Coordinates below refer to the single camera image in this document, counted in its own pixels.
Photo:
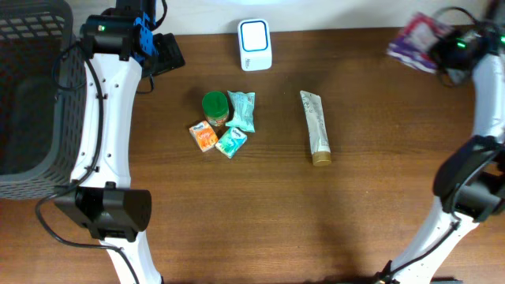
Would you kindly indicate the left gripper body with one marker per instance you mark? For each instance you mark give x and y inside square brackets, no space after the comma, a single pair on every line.
[166,54]

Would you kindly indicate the orange tissue pack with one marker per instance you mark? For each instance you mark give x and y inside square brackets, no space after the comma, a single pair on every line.
[204,135]

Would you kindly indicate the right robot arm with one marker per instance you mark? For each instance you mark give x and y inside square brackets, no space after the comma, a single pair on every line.
[469,186]

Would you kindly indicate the mint green wipes packet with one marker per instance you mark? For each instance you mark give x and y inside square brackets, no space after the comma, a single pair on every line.
[243,104]

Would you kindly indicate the red purple pad package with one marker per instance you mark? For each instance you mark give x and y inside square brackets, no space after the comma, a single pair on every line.
[415,39]

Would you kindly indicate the white cream tube gold cap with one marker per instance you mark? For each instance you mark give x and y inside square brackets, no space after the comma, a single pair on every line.
[318,139]

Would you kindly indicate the grey plastic mesh basket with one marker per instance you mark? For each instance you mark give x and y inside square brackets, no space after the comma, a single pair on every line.
[42,98]

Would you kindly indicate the green lid glass jar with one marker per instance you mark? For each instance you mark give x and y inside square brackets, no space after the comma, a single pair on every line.
[216,108]

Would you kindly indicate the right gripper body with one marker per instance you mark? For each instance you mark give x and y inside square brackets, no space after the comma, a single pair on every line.
[444,52]

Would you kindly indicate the white barcode scanner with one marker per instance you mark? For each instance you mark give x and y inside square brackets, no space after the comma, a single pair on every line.
[254,41]

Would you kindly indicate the teal tissue pack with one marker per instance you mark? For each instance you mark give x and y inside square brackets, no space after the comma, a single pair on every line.
[231,141]

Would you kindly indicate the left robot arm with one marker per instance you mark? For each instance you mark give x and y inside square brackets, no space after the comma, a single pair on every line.
[120,47]

